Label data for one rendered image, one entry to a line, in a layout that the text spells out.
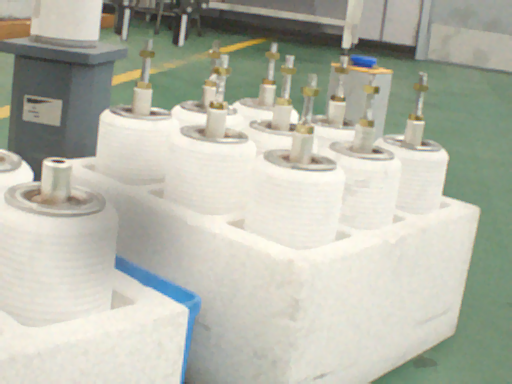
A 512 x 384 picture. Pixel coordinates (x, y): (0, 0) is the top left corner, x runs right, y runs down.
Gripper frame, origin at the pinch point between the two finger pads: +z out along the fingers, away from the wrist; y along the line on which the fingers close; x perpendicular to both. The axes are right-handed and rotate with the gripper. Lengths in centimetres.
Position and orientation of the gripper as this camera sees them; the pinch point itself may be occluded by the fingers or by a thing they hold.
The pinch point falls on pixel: (151, 31)
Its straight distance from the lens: 97.9
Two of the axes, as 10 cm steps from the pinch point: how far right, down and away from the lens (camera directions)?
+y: 9.2, 0.5, 3.9
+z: -1.4, 9.7, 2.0
